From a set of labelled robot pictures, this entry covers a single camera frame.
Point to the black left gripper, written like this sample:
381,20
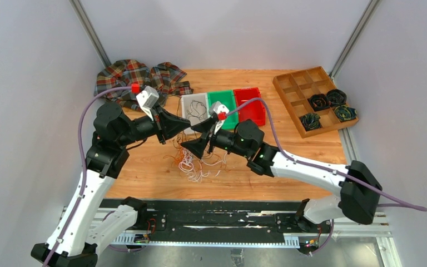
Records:
167,124

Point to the wooden compartment tray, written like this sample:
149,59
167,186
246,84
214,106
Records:
294,88

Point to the rolled dark sock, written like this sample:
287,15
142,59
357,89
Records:
336,97
310,121
345,113
318,102

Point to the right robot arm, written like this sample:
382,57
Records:
354,189

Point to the white plastic bin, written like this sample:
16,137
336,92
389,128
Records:
195,107

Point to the plaid cloth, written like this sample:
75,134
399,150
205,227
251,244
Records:
166,78

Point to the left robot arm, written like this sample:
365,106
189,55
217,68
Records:
74,242

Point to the red plastic bin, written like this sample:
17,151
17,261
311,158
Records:
255,110

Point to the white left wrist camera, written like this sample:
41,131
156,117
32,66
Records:
146,99

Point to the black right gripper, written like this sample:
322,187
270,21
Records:
198,146

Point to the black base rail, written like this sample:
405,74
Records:
223,222

